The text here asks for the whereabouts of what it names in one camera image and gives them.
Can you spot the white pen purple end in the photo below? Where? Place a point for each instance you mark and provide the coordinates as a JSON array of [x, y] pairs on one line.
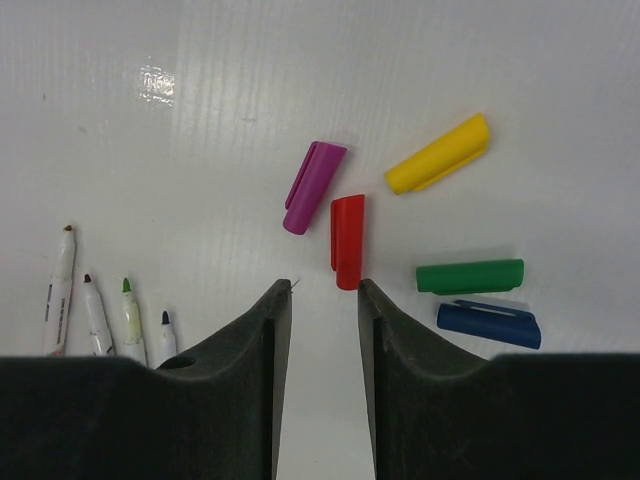
[[99, 331]]

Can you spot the white pen yellow end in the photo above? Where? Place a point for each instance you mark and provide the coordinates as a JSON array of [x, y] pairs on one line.
[[59, 295]]

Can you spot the yellow pen cap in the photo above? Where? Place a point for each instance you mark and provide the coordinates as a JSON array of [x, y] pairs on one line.
[[444, 156]]

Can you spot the white pen blue end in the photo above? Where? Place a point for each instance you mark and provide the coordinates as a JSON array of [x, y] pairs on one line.
[[168, 342]]

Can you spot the red pen cap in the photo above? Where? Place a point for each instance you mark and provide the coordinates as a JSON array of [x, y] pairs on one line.
[[347, 235]]

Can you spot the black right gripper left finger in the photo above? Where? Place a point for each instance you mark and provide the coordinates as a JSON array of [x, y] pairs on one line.
[[213, 411]]

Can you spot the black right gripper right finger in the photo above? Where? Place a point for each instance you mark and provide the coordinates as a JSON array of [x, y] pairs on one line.
[[437, 411]]

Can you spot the white pen green end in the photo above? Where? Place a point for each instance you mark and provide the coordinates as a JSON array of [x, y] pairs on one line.
[[133, 338]]

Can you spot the purple pen cap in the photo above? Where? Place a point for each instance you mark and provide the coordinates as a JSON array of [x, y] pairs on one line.
[[314, 176]]

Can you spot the blue pen cap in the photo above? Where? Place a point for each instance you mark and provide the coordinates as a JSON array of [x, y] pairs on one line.
[[492, 322]]

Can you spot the green pen cap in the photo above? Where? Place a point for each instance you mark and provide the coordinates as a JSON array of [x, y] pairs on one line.
[[470, 278]]

